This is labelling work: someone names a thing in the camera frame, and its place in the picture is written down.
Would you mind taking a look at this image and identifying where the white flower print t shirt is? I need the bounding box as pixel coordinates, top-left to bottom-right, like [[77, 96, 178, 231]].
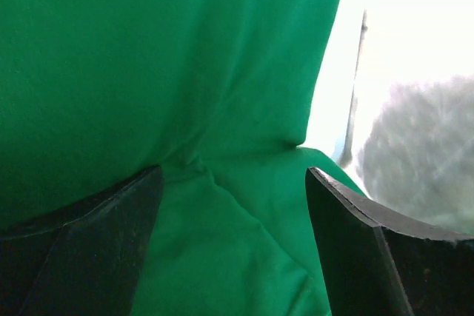
[[304, 0, 473, 234]]

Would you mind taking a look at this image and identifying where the green t shirt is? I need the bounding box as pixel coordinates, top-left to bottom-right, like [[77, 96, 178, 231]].
[[1, 0, 348, 315]]

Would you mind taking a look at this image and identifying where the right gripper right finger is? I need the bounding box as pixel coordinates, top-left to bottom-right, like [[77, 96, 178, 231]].
[[305, 167, 473, 316]]

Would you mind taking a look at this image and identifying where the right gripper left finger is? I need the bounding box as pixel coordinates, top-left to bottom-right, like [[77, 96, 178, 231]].
[[1, 165, 164, 315]]

